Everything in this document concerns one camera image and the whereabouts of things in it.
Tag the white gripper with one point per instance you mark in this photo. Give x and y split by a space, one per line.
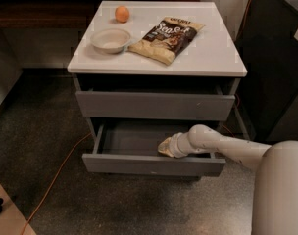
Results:
175 147

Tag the brown and cream chip bag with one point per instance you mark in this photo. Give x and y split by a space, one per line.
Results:
166 40

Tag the grey drawer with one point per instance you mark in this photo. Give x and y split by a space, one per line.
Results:
154 105
130 146

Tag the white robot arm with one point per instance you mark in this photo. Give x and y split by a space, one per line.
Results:
275 202

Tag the grey drawer cabinet white top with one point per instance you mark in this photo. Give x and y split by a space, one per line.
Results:
210 64

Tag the grey top drawer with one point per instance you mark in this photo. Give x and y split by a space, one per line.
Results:
154 105

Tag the white paper bowl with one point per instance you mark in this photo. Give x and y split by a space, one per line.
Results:
110 41

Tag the orange fruit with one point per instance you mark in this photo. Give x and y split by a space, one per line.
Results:
122 14

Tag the dark cabinet on right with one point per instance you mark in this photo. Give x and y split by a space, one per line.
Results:
267 43

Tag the dark wooden shelf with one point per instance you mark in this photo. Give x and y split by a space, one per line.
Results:
52 13

